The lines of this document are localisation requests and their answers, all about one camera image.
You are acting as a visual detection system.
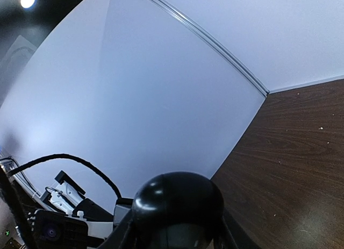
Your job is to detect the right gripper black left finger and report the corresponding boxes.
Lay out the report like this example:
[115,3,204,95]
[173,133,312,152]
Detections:
[98,209,139,249]

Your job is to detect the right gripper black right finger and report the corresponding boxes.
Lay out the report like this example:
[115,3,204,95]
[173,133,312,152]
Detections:
[213,214,241,249]

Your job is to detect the black earbud charging case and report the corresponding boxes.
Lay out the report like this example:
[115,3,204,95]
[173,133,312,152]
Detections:
[132,172,224,232]

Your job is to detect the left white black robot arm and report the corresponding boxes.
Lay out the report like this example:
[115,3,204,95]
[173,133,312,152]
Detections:
[28,171,133,249]

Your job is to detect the left black camera cable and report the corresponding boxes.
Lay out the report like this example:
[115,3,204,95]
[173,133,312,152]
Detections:
[5,153,134,204]

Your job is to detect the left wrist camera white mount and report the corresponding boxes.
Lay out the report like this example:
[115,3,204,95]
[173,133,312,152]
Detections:
[32,170,86,217]

